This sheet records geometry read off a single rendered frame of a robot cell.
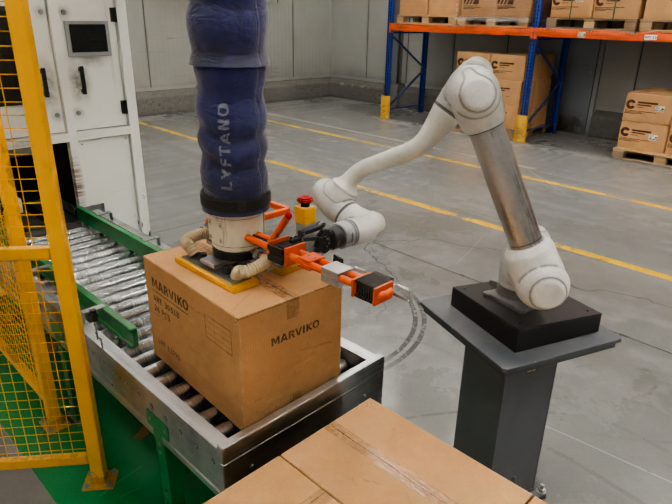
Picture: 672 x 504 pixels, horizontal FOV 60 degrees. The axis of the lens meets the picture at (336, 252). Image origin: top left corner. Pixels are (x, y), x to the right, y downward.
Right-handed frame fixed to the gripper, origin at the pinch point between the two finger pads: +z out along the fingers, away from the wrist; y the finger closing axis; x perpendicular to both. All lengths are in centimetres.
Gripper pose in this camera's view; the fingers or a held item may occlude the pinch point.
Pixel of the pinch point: (289, 251)
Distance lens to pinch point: 176.1
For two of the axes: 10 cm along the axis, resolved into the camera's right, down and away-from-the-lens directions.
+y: -0.3, 9.3, 3.7
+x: -7.1, -2.8, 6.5
